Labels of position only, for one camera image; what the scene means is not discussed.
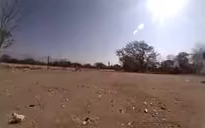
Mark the group of hazy trees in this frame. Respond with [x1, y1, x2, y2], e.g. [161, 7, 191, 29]
[158, 42, 205, 75]

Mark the brown dirt ground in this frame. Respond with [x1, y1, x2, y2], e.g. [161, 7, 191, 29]
[0, 63, 205, 128]

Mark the pale stone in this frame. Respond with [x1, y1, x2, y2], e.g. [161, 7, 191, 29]
[9, 112, 26, 125]

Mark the large spreading tree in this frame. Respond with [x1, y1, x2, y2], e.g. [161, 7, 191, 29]
[115, 40, 161, 74]

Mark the distant row of trees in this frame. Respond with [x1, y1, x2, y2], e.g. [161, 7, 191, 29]
[0, 53, 123, 71]

